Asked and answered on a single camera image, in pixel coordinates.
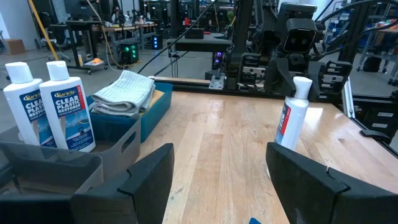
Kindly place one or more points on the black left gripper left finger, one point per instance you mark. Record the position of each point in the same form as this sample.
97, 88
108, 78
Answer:
146, 186

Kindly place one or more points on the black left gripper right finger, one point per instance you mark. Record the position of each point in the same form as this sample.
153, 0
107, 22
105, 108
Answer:
311, 193

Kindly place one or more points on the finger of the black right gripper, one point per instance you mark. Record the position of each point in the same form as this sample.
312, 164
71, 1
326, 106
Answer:
316, 84
280, 77

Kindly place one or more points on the white plastic restorer bottle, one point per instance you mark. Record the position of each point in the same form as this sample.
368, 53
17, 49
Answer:
66, 109
21, 102
293, 121

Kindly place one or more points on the blue two-tone scrub sponge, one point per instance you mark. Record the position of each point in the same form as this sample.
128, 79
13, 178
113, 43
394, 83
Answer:
255, 221

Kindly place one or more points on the grey waffle towel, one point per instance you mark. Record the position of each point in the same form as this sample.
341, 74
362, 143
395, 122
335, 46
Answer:
124, 87
115, 110

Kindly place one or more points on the orange cloth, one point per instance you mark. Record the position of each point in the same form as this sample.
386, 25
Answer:
156, 98

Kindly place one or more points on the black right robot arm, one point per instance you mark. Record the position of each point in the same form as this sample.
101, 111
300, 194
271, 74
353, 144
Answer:
295, 11

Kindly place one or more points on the black backpack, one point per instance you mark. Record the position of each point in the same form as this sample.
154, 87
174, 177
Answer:
371, 63

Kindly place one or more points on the grey translucent plastic bin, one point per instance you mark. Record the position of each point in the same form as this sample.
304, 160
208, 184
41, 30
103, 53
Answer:
46, 168
124, 155

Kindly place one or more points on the computer tower purple lights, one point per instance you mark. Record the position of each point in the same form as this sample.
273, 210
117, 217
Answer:
218, 60

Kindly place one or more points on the blue plastic bin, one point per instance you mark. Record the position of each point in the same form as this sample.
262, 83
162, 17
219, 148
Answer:
158, 115

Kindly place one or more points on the black background table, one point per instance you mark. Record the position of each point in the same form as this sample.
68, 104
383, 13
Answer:
199, 45

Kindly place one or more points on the black box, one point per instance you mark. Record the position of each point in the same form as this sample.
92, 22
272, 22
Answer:
194, 33

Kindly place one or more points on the computer tower blue lights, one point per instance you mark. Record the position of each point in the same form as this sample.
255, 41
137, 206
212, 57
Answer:
157, 42

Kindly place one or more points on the computer tower green lights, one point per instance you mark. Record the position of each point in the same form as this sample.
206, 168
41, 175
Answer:
129, 54

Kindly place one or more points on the small orange object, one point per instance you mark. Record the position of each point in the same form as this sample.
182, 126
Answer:
96, 61

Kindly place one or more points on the wooden-top workbench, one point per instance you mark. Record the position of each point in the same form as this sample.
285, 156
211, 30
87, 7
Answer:
124, 28

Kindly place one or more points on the black wheeled desk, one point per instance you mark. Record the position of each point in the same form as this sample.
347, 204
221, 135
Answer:
81, 23

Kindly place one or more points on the brown cardboard box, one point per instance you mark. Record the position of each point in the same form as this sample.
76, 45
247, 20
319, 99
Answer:
15, 46

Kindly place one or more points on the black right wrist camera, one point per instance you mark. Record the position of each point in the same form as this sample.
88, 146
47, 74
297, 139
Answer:
299, 39

